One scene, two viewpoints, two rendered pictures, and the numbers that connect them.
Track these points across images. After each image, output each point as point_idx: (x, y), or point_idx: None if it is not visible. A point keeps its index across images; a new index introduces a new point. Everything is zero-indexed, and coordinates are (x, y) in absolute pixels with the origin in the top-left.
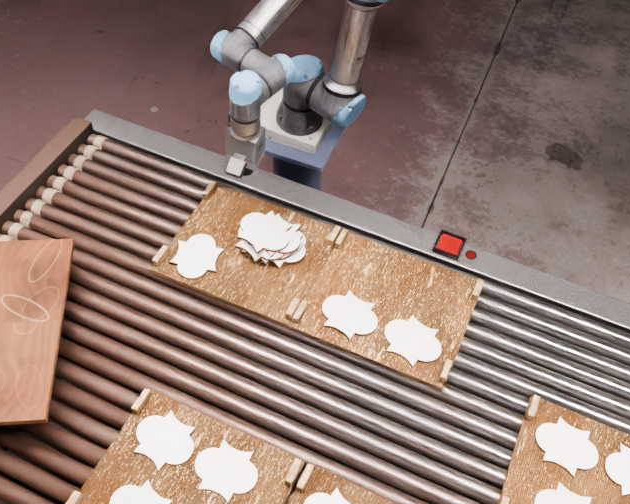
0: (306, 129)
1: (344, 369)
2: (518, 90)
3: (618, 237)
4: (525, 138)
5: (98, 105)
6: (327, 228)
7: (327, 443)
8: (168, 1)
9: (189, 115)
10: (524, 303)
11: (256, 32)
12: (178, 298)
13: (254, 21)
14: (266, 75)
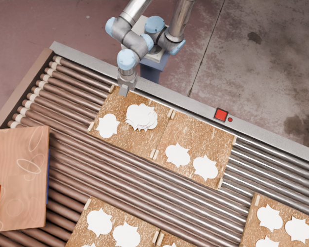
0: (155, 52)
1: (175, 181)
2: (238, 6)
3: (272, 75)
4: (240, 29)
5: (64, 14)
6: (166, 108)
7: (168, 218)
8: None
9: (102, 19)
10: (252, 144)
11: (130, 19)
12: (101, 147)
13: (129, 12)
14: (137, 50)
